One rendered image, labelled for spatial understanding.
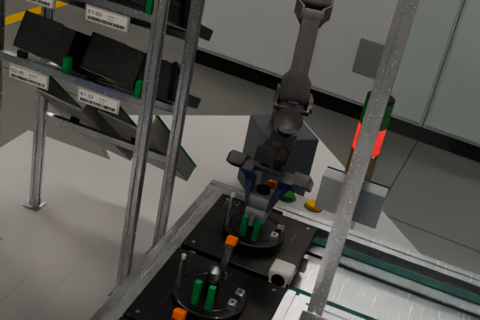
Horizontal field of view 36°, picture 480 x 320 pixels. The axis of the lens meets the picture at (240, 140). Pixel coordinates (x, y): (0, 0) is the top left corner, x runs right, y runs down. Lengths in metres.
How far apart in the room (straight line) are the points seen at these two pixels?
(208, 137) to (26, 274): 0.83
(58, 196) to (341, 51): 3.01
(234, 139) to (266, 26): 2.55
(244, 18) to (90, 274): 3.35
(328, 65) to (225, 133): 2.45
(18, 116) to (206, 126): 1.94
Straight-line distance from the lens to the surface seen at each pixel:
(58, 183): 1.91
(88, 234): 1.74
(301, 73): 1.59
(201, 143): 2.18
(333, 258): 1.40
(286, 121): 1.48
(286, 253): 1.60
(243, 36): 4.82
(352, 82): 4.65
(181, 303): 1.38
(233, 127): 2.32
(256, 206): 1.56
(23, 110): 4.15
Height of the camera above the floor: 1.88
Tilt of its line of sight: 27 degrees down
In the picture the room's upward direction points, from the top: 12 degrees clockwise
